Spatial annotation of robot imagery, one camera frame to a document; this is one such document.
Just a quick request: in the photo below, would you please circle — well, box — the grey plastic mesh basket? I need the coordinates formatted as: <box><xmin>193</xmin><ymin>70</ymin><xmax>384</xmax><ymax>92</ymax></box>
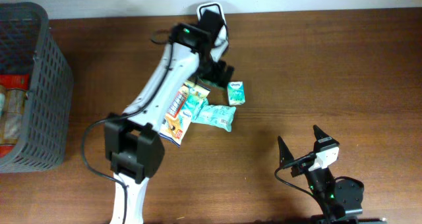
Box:
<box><xmin>1</xmin><ymin>2</ymin><xmax>74</xmax><ymax>173</ymax></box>

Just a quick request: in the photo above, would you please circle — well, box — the teal tissue pouch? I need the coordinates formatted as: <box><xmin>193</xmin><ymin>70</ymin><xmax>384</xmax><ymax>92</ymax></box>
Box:
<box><xmin>192</xmin><ymin>105</ymin><xmax>236</xmax><ymax>132</ymax></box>

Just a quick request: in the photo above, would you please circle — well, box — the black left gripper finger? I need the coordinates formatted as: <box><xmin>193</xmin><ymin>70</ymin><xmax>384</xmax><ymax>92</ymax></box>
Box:
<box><xmin>207</xmin><ymin>61</ymin><xmax>227</xmax><ymax>86</ymax></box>
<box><xmin>220</xmin><ymin>65</ymin><xmax>234</xmax><ymax>88</ymax></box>

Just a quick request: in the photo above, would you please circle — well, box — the small teal tissue box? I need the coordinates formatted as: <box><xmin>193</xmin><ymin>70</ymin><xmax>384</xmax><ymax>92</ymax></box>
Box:
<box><xmin>227</xmin><ymin>82</ymin><xmax>245</xmax><ymax>106</ymax></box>

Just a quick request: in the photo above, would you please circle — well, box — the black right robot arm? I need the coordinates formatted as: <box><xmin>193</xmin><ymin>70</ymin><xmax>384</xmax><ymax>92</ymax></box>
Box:
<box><xmin>274</xmin><ymin>125</ymin><xmax>364</xmax><ymax>224</ymax></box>

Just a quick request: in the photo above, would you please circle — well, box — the small teal white packet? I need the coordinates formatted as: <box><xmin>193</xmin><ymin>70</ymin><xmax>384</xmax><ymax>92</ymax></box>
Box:
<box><xmin>180</xmin><ymin>94</ymin><xmax>208</xmax><ymax>121</ymax></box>

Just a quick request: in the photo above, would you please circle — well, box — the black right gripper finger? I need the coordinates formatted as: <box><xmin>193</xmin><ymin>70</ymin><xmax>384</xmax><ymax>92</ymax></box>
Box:
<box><xmin>278</xmin><ymin>136</ymin><xmax>294</xmax><ymax>169</ymax></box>
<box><xmin>313</xmin><ymin>125</ymin><xmax>330</xmax><ymax>144</ymax></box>

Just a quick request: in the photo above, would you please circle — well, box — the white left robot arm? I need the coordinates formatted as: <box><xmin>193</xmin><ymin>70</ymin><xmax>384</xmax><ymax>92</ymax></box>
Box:
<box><xmin>104</xmin><ymin>3</ymin><xmax>234</xmax><ymax>223</ymax></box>

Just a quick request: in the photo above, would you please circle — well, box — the red package in basket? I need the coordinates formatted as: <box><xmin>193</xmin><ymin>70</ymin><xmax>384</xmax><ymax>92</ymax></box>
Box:
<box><xmin>1</xmin><ymin>74</ymin><xmax>30</xmax><ymax>90</ymax></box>

